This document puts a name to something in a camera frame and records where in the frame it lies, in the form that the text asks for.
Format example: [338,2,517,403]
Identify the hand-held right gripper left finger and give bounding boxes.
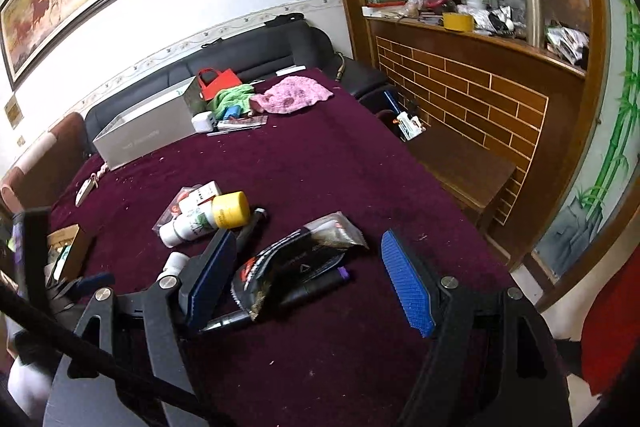
[66,228,239,414]

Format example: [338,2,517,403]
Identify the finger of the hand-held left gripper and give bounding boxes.
[51,272,117,301]

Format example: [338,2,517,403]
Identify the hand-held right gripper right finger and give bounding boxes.
[380,228,572,427]

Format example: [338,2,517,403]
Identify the white bottle green label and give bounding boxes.
[156,251,191,284]
[158,206,222,249]

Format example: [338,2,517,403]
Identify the cardboard box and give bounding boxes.
[46,223,94,284]

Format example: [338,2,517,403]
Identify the black crab snack packet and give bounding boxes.
[230,228,313,323]

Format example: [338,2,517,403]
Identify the black marker grey cap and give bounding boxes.
[234,206,270,258]

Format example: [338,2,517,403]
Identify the clear packet red contents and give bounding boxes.
[151,186,201,234]

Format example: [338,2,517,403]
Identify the white box red stripe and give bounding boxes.
[178,180,222,214]

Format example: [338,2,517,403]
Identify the black marker purple caps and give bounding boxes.
[200,267,354,334]

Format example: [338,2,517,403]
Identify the black packet clear window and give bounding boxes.
[270,211,371,289]

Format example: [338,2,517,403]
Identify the white key fob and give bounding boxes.
[75,174,99,208]

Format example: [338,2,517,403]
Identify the brown armchair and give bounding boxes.
[0,112,89,219]

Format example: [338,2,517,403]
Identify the wooden bench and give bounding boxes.
[404,126,517,229]

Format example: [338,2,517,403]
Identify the silver grey box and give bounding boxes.
[92,76,213,172]

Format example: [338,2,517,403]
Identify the white charger cube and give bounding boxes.
[192,111,217,133]

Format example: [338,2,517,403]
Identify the clear flat packet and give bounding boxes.
[207,114,269,137]

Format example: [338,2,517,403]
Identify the green cloth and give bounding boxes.
[207,84,256,118]

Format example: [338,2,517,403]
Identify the wooden brick-pattern counter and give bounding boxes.
[320,0,609,269]

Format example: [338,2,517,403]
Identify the red paper bag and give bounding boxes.
[196,68,242,100]

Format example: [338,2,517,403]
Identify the pink cloth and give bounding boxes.
[249,75,335,116]

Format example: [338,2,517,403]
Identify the red cloth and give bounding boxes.
[581,251,640,399]

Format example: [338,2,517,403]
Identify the black leather sofa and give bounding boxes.
[84,26,389,158]

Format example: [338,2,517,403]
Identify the black item on sofa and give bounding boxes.
[264,12,306,28]

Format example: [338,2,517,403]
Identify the pile of foil packets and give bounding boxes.
[546,23,589,64]

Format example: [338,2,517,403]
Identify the steel thermos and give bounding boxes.
[524,0,544,48]

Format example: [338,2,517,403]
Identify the black cable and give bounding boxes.
[0,279,228,427]

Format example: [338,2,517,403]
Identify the gold wall plaque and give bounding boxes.
[4,96,24,127]

